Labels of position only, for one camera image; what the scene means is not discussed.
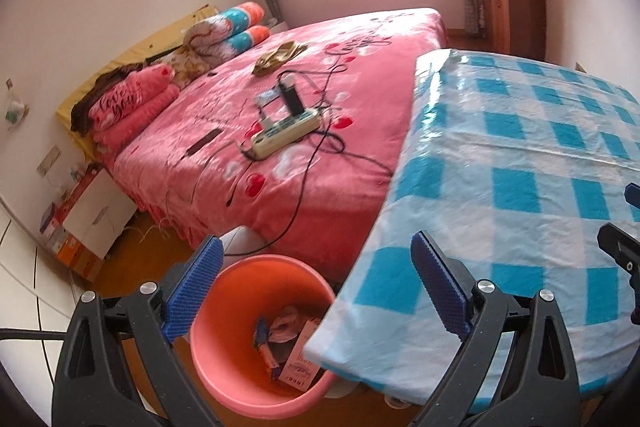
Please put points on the wooden cabinet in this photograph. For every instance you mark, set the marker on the wooden cabinet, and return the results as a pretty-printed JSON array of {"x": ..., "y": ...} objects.
[{"x": 520, "y": 2}]

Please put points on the white plug adapter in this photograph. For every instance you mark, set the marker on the white plug adapter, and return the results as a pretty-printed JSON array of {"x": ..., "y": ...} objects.
[{"x": 266, "y": 119}]

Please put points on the brown fuzzy cloth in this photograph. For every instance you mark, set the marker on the brown fuzzy cloth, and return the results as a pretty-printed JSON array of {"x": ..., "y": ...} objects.
[{"x": 107, "y": 79}]

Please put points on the beige floral quilt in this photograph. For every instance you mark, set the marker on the beige floral quilt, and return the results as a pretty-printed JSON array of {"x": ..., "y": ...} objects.
[{"x": 187, "y": 69}]

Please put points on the blue white checkered tablecloth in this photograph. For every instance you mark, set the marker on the blue white checkered tablecloth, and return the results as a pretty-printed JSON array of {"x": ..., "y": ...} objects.
[{"x": 500, "y": 157}]

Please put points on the red orange box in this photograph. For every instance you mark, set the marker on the red orange box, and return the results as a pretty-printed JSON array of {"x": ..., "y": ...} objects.
[{"x": 82, "y": 179}]

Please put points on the cream power strip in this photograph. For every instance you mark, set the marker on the cream power strip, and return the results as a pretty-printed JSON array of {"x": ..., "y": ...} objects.
[{"x": 285, "y": 134}]

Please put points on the yellow headboard mat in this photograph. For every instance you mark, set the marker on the yellow headboard mat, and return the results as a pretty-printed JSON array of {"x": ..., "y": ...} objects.
[{"x": 150, "y": 42}]

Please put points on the orange plastic bucket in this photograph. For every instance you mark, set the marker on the orange plastic bucket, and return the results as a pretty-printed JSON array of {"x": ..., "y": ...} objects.
[{"x": 225, "y": 307}]

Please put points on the black flat strip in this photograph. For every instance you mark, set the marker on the black flat strip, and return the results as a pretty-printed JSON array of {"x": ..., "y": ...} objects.
[{"x": 202, "y": 143}]

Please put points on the black and white packet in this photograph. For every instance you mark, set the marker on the black and white packet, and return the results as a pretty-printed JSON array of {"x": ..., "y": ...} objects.
[{"x": 299, "y": 357}]

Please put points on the orange cardboard box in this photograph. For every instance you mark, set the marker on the orange cardboard box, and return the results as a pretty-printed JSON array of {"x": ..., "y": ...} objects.
[{"x": 70, "y": 249}]

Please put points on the wall socket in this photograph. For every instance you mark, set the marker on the wall socket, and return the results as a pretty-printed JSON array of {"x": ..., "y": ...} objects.
[{"x": 49, "y": 159}]

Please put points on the plastic bag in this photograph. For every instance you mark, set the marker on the plastic bag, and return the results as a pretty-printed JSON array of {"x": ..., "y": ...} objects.
[{"x": 15, "y": 109}]

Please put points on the pink folded blanket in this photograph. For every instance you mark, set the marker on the pink folded blanket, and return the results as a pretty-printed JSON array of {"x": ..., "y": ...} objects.
[{"x": 130, "y": 99}]

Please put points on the gold cloth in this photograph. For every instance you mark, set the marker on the gold cloth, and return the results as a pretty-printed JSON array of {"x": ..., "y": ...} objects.
[{"x": 275, "y": 59}]

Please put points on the black charger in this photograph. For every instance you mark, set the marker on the black charger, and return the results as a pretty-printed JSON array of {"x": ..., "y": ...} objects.
[{"x": 292, "y": 99}]

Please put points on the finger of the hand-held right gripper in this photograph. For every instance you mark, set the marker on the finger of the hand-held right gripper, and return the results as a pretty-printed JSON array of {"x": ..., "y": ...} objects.
[
  {"x": 620, "y": 244},
  {"x": 634, "y": 196}
]

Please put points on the bed with pink bedspread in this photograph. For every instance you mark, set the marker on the bed with pink bedspread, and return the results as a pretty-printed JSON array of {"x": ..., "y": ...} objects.
[{"x": 340, "y": 207}]

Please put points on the cartoon print snack packet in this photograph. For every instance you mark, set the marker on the cartoon print snack packet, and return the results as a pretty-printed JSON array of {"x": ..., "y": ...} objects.
[{"x": 286, "y": 324}]

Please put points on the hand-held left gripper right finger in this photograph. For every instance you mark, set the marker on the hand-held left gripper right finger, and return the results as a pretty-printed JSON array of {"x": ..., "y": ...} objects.
[{"x": 442, "y": 284}]

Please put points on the dark blue orange packet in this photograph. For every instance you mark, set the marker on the dark blue orange packet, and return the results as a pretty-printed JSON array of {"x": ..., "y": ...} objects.
[{"x": 262, "y": 339}]

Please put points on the teal orange bolster pillow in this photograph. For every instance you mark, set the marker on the teal orange bolster pillow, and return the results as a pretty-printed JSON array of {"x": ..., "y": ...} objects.
[
  {"x": 250, "y": 36},
  {"x": 245, "y": 13}
]

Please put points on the white pink floral quilt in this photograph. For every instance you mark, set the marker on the white pink floral quilt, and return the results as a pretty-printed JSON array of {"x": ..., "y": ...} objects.
[{"x": 207, "y": 37}]

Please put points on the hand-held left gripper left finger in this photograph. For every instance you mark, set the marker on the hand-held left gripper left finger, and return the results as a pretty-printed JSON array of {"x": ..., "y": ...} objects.
[{"x": 192, "y": 292}]

